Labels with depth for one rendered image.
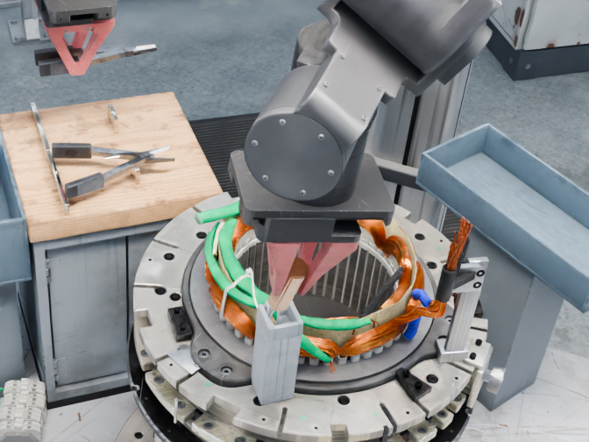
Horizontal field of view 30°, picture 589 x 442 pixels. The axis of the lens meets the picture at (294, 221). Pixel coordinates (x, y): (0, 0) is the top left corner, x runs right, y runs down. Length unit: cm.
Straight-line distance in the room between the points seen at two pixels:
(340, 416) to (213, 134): 212
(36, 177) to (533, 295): 54
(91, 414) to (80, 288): 18
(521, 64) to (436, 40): 276
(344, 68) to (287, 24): 289
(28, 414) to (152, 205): 29
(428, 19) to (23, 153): 65
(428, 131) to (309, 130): 82
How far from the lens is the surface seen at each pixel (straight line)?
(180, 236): 104
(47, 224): 111
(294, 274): 76
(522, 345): 129
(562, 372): 143
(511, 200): 126
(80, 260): 116
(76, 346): 125
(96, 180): 111
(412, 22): 63
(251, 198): 70
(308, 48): 66
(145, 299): 98
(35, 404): 127
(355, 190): 73
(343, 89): 60
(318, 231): 72
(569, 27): 338
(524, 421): 136
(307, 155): 60
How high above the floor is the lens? 179
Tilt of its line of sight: 41 degrees down
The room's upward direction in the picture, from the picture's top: 7 degrees clockwise
